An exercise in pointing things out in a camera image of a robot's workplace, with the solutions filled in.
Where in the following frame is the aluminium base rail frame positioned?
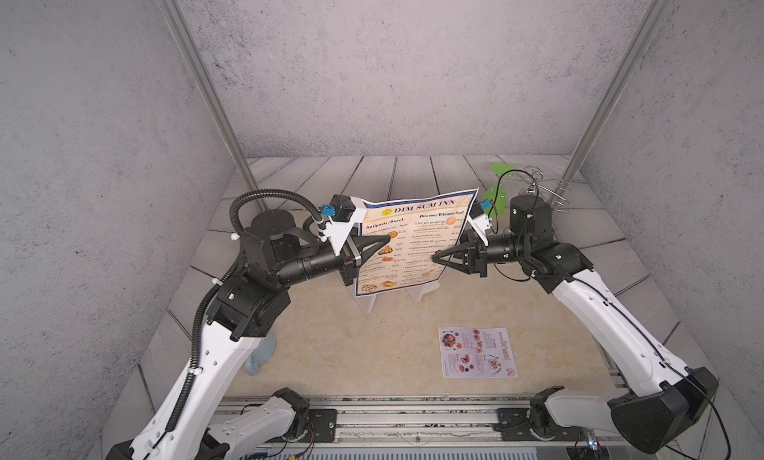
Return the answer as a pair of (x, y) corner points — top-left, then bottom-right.
(248, 396), (644, 459)

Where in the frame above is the large frosted acrylic menu rack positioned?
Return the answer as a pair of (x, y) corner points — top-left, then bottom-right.
(351, 290), (377, 315)

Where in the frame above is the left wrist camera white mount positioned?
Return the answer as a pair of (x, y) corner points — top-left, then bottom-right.
(318, 195), (368, 255)

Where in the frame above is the small frosted acrylic menu rack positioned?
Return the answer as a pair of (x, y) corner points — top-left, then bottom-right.
(405, 281), (440, 303)

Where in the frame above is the aluminium corner post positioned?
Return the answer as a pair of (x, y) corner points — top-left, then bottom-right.
(554, 0), (674, 199)
(156, 0), (258, 195)

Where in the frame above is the light blue cup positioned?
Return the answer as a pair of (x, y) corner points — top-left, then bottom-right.
(244, 333), (277, 376)

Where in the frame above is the aluminium right corner post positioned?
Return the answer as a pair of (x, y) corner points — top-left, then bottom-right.
(554, 0), (674, 199)

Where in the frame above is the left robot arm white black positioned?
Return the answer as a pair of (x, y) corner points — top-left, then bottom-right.
(107, 211), (390, 459)

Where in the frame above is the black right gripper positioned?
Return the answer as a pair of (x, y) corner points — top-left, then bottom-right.
(434, 231), (532, 281)

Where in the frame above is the aluminium left corner post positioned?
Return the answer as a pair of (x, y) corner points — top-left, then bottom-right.
(156, 0), (258, 195)

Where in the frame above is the Dim Sum Inn blue-bordered menu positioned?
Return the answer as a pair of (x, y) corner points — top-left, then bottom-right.
(355, 189), (478, 297)

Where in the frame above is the green plastic wine glass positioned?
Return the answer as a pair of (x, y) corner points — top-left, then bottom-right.
(483, 163), (515, 218)

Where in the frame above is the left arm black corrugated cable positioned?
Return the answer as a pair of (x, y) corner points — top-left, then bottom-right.
(163, 188), (326, 434)

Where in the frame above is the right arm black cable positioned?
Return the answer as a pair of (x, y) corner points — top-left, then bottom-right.
(485, 168), (538, 234)

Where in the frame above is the silver wire glass holder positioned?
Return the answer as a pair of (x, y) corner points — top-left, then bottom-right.
(520, 166), (572, 212)

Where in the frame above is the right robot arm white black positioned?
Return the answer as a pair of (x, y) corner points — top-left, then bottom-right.
(432, 195), (718, 454)

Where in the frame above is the small pink food menu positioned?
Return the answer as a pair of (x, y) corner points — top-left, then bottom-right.
(439, 327), (518, 380)

